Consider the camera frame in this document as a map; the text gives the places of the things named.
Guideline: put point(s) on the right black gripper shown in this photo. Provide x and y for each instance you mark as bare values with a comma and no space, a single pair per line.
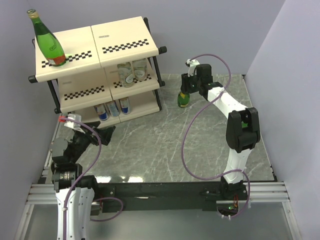
185,80

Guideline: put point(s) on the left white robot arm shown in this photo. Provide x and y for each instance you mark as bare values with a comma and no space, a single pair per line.
75,191

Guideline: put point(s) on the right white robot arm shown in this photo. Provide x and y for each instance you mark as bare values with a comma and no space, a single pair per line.
240,140

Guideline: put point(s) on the blue energy drink can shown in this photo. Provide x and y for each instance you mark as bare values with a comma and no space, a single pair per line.
125,105

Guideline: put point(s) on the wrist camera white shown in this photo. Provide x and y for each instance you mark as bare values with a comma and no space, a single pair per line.
191,64
72,121

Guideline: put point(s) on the green glass bottle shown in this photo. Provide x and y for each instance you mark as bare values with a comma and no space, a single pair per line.
47,42
183,99
244,125

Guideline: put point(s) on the beige three-tier shelf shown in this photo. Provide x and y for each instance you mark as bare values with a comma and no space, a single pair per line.
90,77

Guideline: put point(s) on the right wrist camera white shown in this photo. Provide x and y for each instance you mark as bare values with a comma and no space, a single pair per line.
191,64

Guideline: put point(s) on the silver energy drink can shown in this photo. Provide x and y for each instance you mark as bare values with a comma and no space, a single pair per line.
112,108
101,111

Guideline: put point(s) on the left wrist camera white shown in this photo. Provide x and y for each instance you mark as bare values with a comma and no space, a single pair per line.
72,121

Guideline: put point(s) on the aluminium rail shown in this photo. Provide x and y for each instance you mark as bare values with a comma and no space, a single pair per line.
260,192

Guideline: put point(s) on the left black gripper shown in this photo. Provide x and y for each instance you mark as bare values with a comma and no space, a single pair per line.
105,132

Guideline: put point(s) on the green glass bottle back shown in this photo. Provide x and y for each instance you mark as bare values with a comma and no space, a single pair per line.
183,99

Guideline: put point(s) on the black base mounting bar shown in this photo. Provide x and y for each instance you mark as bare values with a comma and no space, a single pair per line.
158,196

